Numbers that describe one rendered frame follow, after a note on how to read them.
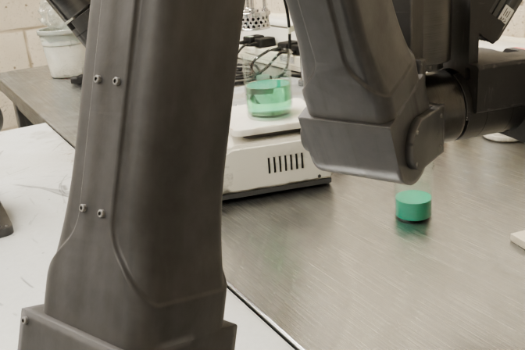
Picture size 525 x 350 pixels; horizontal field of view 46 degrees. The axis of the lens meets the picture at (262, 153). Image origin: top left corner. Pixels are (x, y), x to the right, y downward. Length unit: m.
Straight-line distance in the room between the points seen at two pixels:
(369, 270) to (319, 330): 0.10
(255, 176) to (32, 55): 2.46
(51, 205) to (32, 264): 0.16
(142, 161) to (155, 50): 0.04
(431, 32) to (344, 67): 0.11
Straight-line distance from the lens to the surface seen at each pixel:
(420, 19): 0.45
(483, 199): 0.75
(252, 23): 1.18
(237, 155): 0.74
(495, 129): 0.52
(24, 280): 0.67
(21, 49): 3.13
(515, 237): 0.65
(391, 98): 0.38
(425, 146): 0.42
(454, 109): 0.48
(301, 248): 0.64
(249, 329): 0.52
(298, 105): 0.82
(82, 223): 0.25
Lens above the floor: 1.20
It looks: 19 degrees down
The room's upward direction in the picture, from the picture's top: 5 degrees counter-clockwise
